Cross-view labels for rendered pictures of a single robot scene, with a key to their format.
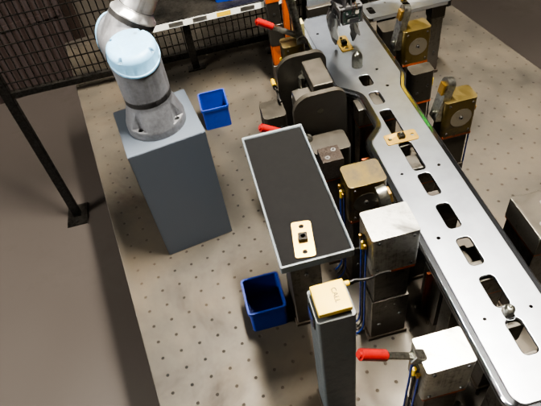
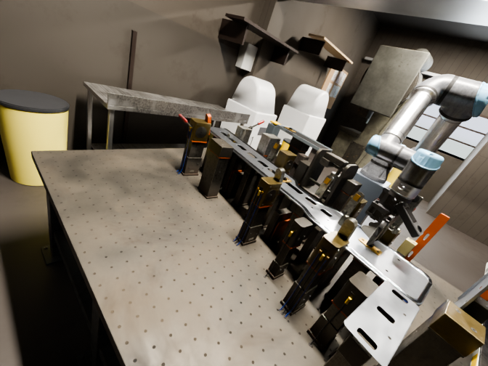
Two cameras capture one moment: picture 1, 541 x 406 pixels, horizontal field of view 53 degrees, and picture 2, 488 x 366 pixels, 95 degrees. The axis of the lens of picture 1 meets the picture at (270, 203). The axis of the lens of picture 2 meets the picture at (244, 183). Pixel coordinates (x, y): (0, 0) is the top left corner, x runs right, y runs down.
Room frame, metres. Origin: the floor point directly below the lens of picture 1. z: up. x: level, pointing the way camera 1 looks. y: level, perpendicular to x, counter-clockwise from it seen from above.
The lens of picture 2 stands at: (1.67, -1.19, 1.41)
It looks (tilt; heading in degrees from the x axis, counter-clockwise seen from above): 26 degrees down; 139
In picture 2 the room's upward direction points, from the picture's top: 21 degrees clockwise
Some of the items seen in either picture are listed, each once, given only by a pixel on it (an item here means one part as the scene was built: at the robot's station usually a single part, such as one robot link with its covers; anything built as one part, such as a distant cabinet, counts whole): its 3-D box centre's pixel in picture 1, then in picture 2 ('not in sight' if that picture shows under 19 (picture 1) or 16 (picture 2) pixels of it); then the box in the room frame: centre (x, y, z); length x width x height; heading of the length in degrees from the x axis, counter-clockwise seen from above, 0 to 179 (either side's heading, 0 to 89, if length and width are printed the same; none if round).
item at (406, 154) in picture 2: not in sight; (415, 163); (1.39, -0.23, 1.32); 0.11 x 0.11 x 0.08; 18
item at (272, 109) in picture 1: (274, 163); not in sight; (1.11, -0.03, 0.89); 0.09 x 0.08 x 0.38; 96
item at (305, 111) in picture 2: not in sight; (299, 125); (-1.56, 2.50, 0.77); 0.75 x 0.67 x 1.53; 104
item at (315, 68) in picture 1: (314, 147); (316, 197); (1.08, -0.15, 0.94); 0.18 x 0.13 x 0.49; 6
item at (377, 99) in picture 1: (374, 138); (297, 227); (1.18, -0.34, 0.84); 0.12 x 0.05 x 0.29; 96
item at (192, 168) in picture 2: not in sight; (192, 148); (0.43, -0.61, 0.88); 0.14 x 0.09 x 0.36; 96
